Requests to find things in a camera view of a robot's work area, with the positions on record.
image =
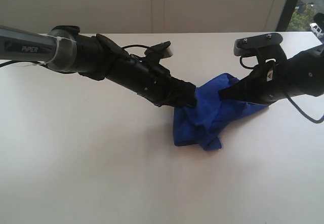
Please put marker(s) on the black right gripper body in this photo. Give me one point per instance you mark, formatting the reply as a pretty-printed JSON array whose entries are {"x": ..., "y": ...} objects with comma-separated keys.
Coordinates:
[{"x": 266, "y": 86}]

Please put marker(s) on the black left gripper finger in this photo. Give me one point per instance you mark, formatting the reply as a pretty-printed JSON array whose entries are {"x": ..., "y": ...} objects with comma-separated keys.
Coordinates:
[
  {"x": 190, "y": 102},
  {"x": 179, "y": 90}
]

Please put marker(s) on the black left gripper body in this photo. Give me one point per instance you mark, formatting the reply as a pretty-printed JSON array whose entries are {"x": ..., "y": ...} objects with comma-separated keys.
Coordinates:
[{"x": 136, "y": 76}]

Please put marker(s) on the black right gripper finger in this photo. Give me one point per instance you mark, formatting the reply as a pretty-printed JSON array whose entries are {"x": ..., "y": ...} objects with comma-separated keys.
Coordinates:
[{"x": 237, "y": 90}]

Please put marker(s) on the blue microfiber towel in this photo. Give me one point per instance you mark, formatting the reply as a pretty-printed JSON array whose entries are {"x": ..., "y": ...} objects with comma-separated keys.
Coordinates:
[{"x": 203, "y": 124}]

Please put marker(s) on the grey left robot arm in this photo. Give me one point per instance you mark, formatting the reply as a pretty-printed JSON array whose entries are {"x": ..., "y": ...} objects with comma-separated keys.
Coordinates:
[{"x": 65, "y": 50}]

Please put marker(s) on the white car outside window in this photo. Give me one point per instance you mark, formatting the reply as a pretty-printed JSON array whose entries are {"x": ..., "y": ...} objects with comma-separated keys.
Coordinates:
[{"x": 316, "y": 30}]

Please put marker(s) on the green tree outside window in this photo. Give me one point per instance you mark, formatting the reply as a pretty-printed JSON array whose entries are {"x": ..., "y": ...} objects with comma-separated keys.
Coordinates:
[{"x": 302, "y": 17}]

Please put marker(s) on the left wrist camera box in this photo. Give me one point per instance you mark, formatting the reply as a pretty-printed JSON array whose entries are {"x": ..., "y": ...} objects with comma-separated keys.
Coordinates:
[{"x": 162, "y": 50}]

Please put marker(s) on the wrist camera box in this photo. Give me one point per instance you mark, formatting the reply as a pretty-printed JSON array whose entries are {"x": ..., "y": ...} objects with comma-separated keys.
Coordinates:
[
  {"x": 264, "y": 47},
  {"x": 162, "y": 50}
]

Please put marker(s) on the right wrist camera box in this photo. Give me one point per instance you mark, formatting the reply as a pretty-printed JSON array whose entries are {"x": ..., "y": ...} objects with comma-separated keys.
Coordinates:
[{"x": 264, "y": 47}]

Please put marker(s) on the black window frame post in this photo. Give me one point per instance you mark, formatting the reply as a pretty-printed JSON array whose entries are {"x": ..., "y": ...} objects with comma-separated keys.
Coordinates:
[{"x": 286, "y": 15}]

